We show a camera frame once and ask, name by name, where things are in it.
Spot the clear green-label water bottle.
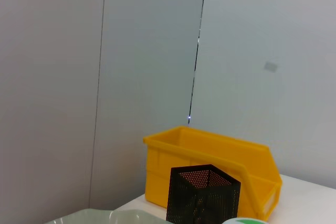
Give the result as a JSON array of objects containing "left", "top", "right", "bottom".
[{"left": 223, "top": 218, "right": 270, "bottom": 224}]

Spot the black mesh pen holder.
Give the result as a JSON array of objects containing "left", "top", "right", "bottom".
[{"left": 166, "top": 164, "right": 242, "bottom": 224}]

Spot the green glass fruit plate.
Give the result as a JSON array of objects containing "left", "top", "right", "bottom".
[{"left": 44, "top": 208, "right": 173, "bottom": 224}]

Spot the yellow plastic bin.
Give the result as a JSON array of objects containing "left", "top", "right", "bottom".
[{"left": 143, "top": 126, "right": 284, "bottom": 221}]

